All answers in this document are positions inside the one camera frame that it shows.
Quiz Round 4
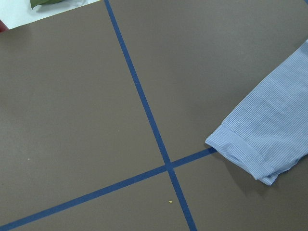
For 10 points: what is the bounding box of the brown table mat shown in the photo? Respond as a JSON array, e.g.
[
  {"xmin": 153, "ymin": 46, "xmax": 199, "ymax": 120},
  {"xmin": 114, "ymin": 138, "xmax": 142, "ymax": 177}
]
[{"xmin": 0, "ymin": 0, "xmax": 308, "ymax": 231}]

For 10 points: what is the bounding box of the blue striped button shirt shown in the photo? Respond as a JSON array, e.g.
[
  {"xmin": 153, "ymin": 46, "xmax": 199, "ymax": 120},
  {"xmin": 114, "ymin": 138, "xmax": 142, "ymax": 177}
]
[{"xmin": 205, "ymin": 43, "xmax": 308, "ymax": 186}]

